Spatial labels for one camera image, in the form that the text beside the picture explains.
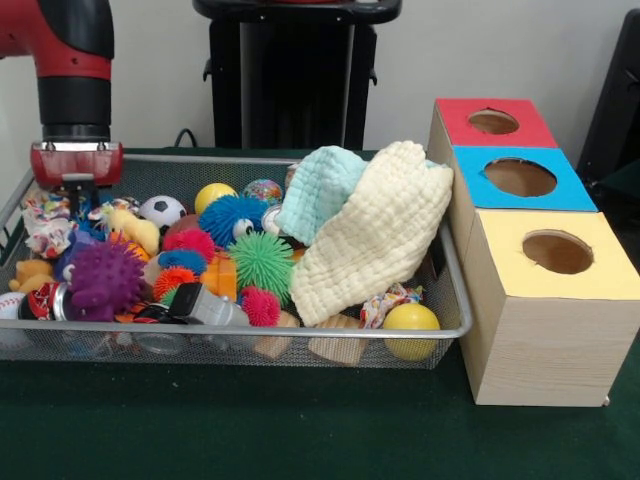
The crushed black can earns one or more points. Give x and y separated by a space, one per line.
42 302

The wooden box with three holes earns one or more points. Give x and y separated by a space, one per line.
550 350

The plain green spiky ball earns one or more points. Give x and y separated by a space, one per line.
260 265

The cream waffle cloth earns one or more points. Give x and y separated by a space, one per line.
375 235

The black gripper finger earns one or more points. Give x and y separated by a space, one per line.
91 200
76 205

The black chair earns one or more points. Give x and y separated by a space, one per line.
620 100

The blue spiky ball with eyes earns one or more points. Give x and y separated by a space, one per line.
230 215

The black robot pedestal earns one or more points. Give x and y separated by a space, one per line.
280 75

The light blue waffle cloth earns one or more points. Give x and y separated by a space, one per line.
320 190

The neighbouring green covered table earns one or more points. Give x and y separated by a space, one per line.
625 200

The crumpled colourful printed wrapper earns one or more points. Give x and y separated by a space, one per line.
117 206
47 230

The dark green table cloth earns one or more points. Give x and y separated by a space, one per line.
250 425

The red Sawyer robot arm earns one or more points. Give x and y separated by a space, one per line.
75 75

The white baseball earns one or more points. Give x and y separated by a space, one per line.
10 306

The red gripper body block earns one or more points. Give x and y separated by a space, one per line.
75 162

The purple spiky rubber toy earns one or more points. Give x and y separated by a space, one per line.
105 280

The large yellow ball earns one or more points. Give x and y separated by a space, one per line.
411 331

